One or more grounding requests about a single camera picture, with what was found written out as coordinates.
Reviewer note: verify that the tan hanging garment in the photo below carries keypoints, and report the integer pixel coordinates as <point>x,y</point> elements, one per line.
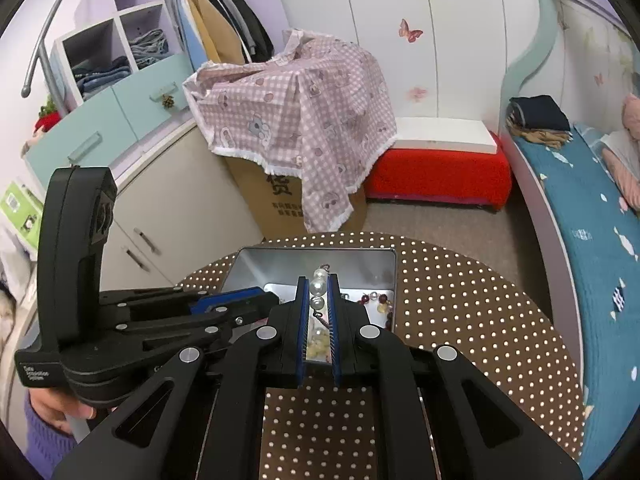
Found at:
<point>215,25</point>

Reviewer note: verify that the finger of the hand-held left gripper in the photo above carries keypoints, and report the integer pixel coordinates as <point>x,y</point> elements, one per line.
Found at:
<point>190,335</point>
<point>225,302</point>

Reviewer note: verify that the red and green decoration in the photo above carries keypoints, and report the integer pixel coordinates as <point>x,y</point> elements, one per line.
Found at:
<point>47,117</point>

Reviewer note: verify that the grey metal tin box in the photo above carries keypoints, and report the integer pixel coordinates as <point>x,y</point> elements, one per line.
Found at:
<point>280,270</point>

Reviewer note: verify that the green and white box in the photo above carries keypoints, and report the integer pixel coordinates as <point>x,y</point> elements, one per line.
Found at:
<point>20,210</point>

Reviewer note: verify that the person's left hand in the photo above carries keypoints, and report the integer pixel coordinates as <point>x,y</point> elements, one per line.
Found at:
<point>50,410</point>

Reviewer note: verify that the pale pink butterfly sticker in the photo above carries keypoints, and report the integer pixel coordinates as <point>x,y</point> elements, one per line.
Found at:
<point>417,93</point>

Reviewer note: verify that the folded dark clothes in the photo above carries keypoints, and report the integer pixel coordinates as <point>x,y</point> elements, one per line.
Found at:
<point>542,112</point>

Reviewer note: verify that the white board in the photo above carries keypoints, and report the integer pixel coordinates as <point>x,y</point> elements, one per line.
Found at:
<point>445,135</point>

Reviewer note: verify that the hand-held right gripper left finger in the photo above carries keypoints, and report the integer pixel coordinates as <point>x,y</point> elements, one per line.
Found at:
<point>301,320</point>

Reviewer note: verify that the white wardrobe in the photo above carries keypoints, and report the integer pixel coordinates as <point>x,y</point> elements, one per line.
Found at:
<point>375,10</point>

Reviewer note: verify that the folded tan cloth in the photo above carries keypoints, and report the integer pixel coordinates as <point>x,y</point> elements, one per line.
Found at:
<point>540,138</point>

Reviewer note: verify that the mint bed frame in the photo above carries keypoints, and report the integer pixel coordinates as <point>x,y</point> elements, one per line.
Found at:
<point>530,60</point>

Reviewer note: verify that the cardboard box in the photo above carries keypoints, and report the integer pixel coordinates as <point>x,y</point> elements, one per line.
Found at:
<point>270,200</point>

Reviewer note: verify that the pink brown butterfly sticker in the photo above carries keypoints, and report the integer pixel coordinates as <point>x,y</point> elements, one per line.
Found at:
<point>410,30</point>

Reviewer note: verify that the white fluffy cloth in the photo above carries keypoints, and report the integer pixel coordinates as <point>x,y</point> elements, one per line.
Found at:
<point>12,285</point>

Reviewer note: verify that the grey metal handrail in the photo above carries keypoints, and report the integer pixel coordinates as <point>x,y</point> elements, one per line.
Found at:
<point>45,35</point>

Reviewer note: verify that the pink checked cloth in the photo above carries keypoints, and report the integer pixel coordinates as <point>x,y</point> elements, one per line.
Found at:
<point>300,110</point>

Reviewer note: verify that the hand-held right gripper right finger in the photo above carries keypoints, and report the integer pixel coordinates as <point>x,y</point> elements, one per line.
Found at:
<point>336,320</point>

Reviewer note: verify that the mint drawer unit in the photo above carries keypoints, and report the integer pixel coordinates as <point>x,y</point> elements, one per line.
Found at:
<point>145,105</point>

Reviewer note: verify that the blue printed bed sheet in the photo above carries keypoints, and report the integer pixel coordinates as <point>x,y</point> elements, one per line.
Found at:
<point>590,240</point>

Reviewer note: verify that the folded jeans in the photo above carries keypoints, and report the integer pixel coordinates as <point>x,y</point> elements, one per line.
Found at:
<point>147,47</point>
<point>100,75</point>

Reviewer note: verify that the red ottoman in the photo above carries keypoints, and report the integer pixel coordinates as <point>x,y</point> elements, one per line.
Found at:
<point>435,170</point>

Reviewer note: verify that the pinecone ornament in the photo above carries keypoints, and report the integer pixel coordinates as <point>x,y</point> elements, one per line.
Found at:
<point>167,101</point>

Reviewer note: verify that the light blue hanging garment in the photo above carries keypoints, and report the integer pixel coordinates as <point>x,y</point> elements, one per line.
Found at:
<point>187,25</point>

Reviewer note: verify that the pink pillow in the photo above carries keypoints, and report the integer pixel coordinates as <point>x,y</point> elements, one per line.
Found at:
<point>627,170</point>

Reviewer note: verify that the cream cabinet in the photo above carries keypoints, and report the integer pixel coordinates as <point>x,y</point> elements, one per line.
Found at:
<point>200,200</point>

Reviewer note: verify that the dark hanging garments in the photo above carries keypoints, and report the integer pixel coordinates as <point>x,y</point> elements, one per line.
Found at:
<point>250,20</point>

